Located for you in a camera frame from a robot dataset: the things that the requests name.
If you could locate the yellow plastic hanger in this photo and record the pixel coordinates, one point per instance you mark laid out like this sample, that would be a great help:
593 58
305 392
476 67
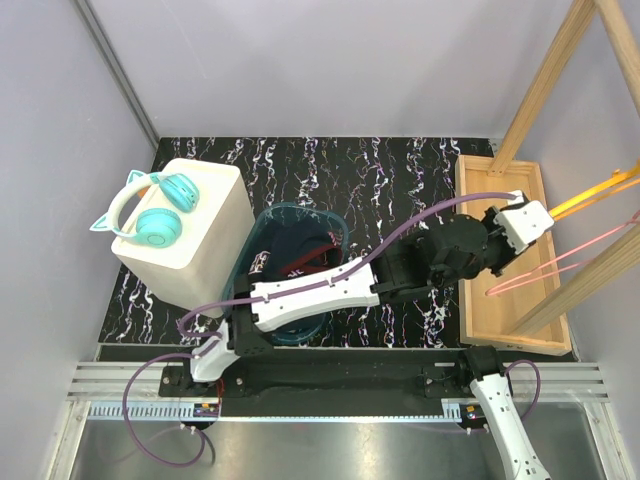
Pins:
617 183

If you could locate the white cube box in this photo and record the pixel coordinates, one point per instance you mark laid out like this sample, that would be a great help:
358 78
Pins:
194 270

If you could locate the teal cat ear headphones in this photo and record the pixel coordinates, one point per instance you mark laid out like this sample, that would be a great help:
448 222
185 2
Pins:
154 227

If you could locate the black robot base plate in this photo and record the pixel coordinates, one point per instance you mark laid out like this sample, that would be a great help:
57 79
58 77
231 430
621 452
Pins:
319 383

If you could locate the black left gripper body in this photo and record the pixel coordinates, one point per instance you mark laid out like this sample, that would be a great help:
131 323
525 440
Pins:
498 251

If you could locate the wooden clothes rack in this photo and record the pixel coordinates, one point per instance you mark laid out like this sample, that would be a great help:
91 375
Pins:
527 310

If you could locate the aluminium rail frame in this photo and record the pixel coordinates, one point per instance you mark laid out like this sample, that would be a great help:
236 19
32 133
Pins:
100 391

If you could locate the navy maroon tank top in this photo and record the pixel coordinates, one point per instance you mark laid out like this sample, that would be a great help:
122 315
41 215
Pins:
282 251

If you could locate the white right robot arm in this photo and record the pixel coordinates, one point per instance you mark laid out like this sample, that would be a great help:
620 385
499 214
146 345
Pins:
483 372

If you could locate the teal transparent plastic bin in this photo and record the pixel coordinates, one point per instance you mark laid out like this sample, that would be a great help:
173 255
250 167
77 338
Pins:
287 214

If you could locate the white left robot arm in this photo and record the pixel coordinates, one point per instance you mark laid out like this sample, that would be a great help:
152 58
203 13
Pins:
401 269

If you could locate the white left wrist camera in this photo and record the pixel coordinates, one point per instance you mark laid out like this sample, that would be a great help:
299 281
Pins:
524 221

